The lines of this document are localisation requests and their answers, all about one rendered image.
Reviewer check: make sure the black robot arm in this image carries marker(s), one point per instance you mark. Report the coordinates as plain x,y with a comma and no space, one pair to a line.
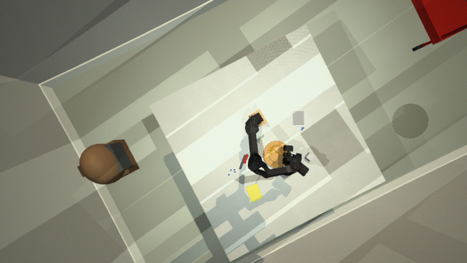
255,161

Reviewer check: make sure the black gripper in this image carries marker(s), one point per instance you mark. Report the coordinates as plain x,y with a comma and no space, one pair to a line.
287,148

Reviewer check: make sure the tan round bead board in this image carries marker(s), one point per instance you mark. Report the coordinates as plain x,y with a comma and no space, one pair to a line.
274,159

